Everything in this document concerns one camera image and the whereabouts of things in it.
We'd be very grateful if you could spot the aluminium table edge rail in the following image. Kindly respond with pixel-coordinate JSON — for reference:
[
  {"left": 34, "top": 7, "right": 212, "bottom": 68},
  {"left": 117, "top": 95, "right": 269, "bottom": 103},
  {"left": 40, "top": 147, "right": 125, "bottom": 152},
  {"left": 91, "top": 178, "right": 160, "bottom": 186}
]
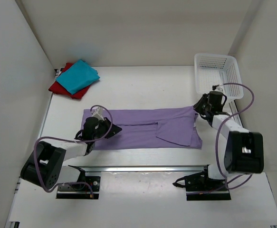
[{"left": 80, "top": 166, "right": 204, "bottom": 172}]

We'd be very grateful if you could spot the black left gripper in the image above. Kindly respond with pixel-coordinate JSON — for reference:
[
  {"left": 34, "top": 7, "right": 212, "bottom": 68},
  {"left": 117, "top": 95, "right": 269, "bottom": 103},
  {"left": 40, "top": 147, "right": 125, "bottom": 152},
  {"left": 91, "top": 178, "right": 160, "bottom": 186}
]
[{"left": 92, "top": 116, "right": 122, "bottom": 141}]

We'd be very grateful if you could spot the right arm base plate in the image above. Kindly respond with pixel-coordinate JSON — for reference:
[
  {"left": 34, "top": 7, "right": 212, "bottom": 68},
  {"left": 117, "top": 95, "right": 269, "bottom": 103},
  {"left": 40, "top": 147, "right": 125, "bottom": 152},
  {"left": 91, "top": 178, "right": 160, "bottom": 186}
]
[{"left": 173, "top": 166, "right": 231, "bottom": 201}]

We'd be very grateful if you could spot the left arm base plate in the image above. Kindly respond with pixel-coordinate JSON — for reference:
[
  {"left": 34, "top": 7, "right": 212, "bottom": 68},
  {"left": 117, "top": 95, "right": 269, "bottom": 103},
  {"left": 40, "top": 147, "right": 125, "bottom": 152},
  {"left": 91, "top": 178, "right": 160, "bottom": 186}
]
[{"left": 56, "top": 176, "right": 101, "bottom": 200}]

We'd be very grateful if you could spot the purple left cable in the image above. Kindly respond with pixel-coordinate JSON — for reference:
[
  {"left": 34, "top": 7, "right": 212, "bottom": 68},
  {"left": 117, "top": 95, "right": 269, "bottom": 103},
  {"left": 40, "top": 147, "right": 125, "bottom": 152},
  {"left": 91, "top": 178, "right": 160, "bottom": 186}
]
[{"left": 33, "top": 105, "right": 112, "bottom": 198}]

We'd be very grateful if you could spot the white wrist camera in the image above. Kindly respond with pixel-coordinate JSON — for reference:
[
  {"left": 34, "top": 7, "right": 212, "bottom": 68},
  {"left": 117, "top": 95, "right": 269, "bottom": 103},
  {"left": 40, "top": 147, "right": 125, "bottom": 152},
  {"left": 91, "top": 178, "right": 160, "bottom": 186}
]
[
  {"left": 91, "top": 107, "right": 104, "bottom": 121},
  {"left": 212, "top": 84, "right": 224, "bottom": 93}
]

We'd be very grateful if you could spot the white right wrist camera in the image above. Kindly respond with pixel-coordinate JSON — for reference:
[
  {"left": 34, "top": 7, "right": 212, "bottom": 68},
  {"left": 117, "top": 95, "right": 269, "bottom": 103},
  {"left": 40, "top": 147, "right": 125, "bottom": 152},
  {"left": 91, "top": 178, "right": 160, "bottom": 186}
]
[{"left": 212, "top": 84, "right": 224, "bottom": 93}]

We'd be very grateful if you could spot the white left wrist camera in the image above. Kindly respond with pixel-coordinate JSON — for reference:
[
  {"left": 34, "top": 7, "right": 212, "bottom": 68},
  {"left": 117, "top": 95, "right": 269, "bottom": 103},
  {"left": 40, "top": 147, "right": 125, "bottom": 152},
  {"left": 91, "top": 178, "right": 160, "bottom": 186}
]
[{"left": 91, "top": 107, "right": 104, "bottom": 121}]

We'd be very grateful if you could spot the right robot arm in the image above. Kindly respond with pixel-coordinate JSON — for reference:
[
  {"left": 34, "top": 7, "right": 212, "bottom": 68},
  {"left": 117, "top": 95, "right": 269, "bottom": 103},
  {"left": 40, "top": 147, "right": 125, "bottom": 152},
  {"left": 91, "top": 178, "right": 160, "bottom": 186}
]
[{"left": 173, "top": 91, "right": 264, "bottom": 194}]

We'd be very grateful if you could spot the purple t shirt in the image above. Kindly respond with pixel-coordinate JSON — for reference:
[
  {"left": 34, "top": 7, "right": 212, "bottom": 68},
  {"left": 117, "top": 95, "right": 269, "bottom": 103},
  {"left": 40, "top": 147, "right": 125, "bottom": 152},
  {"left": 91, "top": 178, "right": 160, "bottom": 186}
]
[{"left": 81, "top": 105, "right": 203, "bottom": 151}]

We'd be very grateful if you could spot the right side aluminium rail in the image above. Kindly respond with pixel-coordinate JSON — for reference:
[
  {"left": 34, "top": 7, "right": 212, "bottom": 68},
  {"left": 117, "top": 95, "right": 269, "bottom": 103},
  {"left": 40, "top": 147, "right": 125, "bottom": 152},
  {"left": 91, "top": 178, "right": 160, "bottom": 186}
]
[{"left": 228, "top": 98, "right": 258, "bottom": 171}]

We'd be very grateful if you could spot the teal t shirt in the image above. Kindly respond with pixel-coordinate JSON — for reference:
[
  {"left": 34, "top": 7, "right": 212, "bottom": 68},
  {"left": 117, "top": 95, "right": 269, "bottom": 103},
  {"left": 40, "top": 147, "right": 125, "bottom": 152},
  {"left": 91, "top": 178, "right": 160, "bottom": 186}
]
[{"left": 56, "top": 59, "right": 100, "bottom": 95}]

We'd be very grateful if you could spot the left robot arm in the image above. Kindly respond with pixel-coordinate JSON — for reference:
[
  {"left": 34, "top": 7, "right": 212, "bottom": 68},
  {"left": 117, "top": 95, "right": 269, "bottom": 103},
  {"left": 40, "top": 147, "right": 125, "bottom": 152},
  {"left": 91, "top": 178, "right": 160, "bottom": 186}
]
[{"left": 20, "top": 116, "right": 122, "bottom": 193}]

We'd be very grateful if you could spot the white plastic basket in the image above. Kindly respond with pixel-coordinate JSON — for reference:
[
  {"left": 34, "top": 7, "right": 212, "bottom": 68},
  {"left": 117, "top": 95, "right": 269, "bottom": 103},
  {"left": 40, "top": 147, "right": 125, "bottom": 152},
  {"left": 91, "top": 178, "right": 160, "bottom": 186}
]
[{"left": 194, "top": 53, "right": 244, "bottom": 102}]

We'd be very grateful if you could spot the left side aluminium rail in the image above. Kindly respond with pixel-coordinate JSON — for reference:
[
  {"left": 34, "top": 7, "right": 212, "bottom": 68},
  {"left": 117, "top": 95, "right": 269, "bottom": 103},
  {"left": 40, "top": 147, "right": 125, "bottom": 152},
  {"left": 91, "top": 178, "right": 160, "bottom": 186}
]
[{"left": 4, "top": 68, "right": 59, "bottom": 228}]

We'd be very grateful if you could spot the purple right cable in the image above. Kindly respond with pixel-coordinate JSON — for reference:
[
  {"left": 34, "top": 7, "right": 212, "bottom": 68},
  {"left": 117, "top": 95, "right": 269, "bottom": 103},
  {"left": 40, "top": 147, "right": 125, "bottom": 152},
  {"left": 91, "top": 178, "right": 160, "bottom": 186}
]
[{"left": 187, "top": 83, "right": 255, "bottom": 196}]

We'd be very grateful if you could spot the red t shirt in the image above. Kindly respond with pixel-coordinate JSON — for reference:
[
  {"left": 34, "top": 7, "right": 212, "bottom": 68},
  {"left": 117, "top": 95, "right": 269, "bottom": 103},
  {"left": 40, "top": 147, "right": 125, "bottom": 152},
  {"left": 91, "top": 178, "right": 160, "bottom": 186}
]
[{"left": 48, "top": 69, "right": 98, "bottom": 100}]

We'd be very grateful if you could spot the purple cable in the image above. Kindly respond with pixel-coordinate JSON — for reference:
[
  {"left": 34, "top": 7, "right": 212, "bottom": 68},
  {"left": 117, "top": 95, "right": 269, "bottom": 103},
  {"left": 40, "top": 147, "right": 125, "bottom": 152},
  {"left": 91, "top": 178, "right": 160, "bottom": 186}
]
[
  {"left": 187, "top": 83, "right": 255, "bottom": 196},
  {"left": 33, "top": 105, "right": 112, "bottom": 198}
]

